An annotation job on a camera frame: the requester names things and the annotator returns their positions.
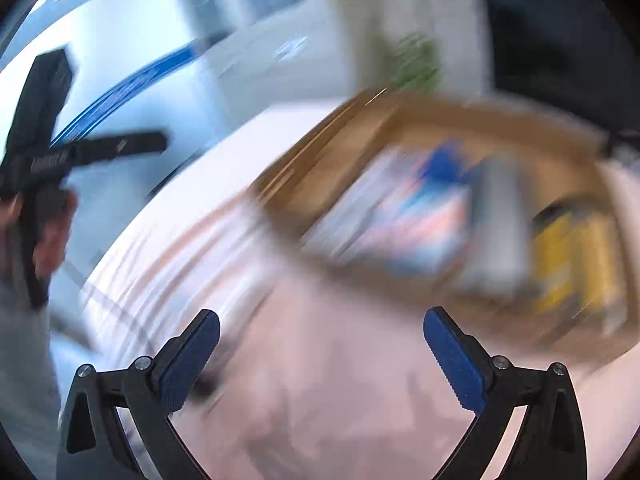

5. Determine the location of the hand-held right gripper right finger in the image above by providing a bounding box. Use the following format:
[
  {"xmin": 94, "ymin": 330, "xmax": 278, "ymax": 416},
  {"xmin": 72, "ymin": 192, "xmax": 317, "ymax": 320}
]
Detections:
[{"xmin": 423, "ymin": 306, "xmax": 588, "ymax": 480}]

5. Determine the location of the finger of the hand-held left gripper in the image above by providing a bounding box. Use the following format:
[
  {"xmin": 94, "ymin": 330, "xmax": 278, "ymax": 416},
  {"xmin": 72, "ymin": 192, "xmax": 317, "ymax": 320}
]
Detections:
[{"xmin": 65, "ymin": 131, "xmax": 167, "ymax": 167}]

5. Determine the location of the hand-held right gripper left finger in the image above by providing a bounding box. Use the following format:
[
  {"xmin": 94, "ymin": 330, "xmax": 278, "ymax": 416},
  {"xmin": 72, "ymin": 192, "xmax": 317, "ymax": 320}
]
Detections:
[{"xmin": 57, "ymin": 309, "xmax": 221, "ymax": 480}]

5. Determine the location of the silver metal can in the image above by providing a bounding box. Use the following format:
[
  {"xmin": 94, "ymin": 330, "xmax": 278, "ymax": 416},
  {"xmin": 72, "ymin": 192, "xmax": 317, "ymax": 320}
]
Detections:
[{"xmin": 464, "ymin": 154, "xmax": 532, "ymax": 293}]

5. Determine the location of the yellow label plastic bottle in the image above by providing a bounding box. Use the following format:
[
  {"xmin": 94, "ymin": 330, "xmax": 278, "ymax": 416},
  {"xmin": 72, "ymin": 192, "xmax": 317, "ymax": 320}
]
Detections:
[{"xmin": 529, "ymin": 199, "xmax": 628, "ymax": 338}]

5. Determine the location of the colourful board game box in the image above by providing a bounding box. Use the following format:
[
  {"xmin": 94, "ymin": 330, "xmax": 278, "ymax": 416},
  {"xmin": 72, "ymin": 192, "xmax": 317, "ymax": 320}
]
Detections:
[{"xmin": 304, "ymin": 142, "xmax": 478, "ymax": 278}]

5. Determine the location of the cardboard box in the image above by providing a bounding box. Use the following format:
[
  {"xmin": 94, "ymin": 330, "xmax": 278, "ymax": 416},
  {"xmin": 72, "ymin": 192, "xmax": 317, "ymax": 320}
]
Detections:
[{"xmin": 249, "ymin": 86, "xmax": 640, "ymax": 363}]

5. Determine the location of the person's left hand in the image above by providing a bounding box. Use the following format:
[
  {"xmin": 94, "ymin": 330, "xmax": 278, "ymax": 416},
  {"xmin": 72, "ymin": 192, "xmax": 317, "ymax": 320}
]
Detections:
[{"xmin": 0, "ymin": 191, "xmax": 79, "ymax": 278}]

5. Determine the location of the pink tablecloth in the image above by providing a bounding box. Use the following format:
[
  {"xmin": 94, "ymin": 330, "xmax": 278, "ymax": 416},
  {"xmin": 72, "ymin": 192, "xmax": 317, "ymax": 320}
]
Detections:
[{"xmin": 75, "ymin": 102, "xmax": 640, "ymax": 480}]

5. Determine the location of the person's grey clothing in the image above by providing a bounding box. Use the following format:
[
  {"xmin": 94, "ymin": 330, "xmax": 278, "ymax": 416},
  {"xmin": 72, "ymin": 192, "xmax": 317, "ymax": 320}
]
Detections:
[{"xmin": 0, "ymin": 275, "xmax": 63, "ymax": 466}]

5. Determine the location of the grey metal cabinet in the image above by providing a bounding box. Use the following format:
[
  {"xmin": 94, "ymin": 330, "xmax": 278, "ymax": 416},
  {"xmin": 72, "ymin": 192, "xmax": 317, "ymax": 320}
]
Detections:
[{"xmin": 167, "ymin": 0, "xmax": 353, "ymax": 88}]

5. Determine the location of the tall leafy green plant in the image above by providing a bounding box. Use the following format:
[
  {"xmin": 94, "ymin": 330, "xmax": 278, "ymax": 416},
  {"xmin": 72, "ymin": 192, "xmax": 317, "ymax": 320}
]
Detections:
[{"xmin": 387, "ymin": 32, "xmax": 447, "ymax": 92}]

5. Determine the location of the black flat screen television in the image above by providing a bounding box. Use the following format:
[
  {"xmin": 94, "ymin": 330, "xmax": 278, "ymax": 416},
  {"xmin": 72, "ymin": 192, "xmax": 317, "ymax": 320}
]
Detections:
[{"xmin": 477, "ymin": 0, "xmax": 640, "ymax": 108}]

